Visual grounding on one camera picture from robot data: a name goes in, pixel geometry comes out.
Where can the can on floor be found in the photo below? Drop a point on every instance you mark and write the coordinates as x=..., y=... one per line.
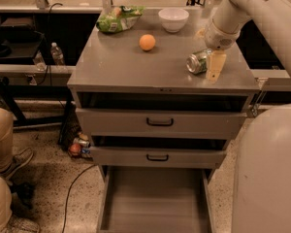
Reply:
x=82, y=142

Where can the green soda can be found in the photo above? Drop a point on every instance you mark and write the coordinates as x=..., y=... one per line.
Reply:
x=196, y=62

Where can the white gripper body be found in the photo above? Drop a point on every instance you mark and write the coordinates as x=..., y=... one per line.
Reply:
x=218, y=36

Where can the orange fruit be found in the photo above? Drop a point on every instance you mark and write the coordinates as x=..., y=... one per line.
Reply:
x=147, y=42

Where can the grey drawer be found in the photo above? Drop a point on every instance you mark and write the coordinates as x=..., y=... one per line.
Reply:
x=155, y=200
x=160, y=124
x=148, y=157

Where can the green chip bag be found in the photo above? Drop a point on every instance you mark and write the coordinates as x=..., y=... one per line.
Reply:
x=119, y=19

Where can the grey sneaker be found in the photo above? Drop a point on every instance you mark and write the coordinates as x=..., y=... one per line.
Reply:
x=21, y=225
x=18, y=161

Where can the white bowl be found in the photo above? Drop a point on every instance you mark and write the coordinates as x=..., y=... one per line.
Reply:
x=173, y=19

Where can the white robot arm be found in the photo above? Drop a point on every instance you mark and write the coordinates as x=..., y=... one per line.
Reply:
x=262, y=181

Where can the grey drawer cabinet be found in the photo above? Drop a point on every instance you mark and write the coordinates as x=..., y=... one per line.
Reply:
x=115, y=73

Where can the clear water bottle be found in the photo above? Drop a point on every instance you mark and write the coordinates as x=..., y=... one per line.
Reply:
x=39, y=62
x=57, y=54

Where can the top grey drawer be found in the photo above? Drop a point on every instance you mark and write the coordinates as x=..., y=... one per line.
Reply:
x=160, y=124

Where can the red apple on floor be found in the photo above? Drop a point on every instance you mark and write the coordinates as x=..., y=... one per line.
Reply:
x=75, y=149

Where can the middle grey drawer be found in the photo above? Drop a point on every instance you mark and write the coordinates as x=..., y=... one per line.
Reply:
x=148, y=157

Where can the dark side table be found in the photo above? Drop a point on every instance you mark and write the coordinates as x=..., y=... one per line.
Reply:
x=19, y=77

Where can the bottom grey drawer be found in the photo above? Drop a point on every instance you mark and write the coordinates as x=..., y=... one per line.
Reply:
x=155, y=200

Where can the person leg khaki upper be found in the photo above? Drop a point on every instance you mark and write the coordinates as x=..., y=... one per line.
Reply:
x=6, y=139

